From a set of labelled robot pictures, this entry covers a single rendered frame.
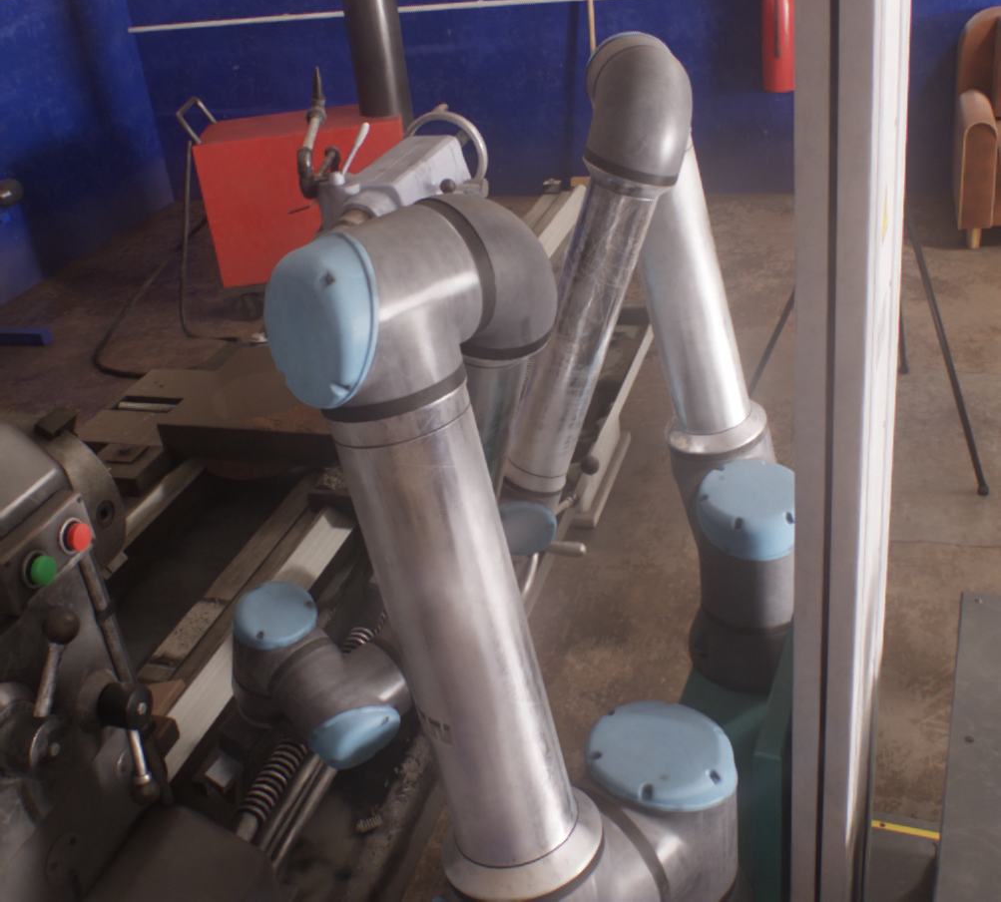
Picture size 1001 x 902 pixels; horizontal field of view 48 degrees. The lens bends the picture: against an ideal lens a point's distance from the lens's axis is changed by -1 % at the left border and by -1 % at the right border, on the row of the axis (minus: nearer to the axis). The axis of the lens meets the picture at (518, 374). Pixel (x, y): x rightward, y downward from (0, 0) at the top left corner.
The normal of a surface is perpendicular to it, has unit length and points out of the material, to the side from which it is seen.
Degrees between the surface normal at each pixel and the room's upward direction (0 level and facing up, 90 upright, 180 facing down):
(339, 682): 24
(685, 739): 5
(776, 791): 90
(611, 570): 0
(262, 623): 19
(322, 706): 37
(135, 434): 0
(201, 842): 32
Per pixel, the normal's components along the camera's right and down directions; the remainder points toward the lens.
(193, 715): 0.47, -0.70
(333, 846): -0.11, -0.89
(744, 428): 0.21, -0.45
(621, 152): -0.34, 0.14
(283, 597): 0.13, -0.76
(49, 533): 0.95, 0.04
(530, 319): 0.65, 0.59
